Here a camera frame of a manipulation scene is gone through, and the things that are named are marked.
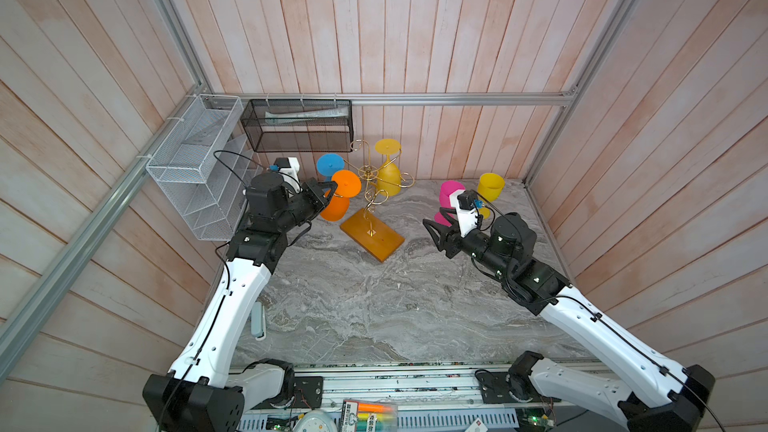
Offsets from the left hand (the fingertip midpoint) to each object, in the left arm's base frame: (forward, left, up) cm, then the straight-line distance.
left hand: (339, 189), depth 68 cm
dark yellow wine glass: (+16, -12, -12) cm, 24 cm away
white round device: (-42, +5, -34) cm, 54 cm away
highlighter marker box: (-41, -5, -34) cm, 54 cm away
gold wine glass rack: (+12, -7, -36) cm, 39 cm away
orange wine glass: (+3, -2, -1) cm, 3 cm away
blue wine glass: (+12, +4, -3) cm, 13 cm away
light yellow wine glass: (+21, -47, -22) cm, 56 cm away
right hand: (-5, -22, -3) cm, 23 cm away
